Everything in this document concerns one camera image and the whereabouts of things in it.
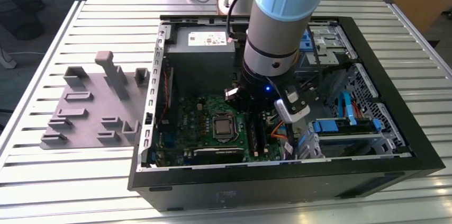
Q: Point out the black graphics card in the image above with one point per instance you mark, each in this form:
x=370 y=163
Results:
x=214 y=152

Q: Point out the CPU socket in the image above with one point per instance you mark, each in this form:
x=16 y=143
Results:
x=225 y=137

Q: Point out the silver optical drive cage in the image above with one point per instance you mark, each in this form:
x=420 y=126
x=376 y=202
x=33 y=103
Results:
x=328 y=57

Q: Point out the grey power supply box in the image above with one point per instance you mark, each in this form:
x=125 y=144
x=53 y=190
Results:
x=180 y=38

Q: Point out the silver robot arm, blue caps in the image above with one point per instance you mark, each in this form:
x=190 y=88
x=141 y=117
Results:
x=274 y=36

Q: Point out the black mesh waste bin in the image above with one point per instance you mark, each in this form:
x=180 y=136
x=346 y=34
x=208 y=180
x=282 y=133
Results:
x=21 y=9

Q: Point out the grey parts rack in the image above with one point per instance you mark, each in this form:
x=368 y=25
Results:
x=88 y=94

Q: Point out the hard disk in blue carrier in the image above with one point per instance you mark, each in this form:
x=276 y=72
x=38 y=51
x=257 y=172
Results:
x=324 y=127

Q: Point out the green motherboard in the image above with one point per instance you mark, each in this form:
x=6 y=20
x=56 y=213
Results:
x=192 y=118

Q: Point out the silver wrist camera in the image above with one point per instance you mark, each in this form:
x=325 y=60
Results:
x=289 y=112

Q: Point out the silver disk bay frame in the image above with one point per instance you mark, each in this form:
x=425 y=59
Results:
x=353 y=144

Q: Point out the silver CPU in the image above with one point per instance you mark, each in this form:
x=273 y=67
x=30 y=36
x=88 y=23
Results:
x=224 y=127

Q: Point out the small blue drive carrier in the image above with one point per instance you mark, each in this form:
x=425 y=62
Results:
x=304 y=44

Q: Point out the black and silver PC case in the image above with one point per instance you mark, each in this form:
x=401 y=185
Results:
x=264 y=189

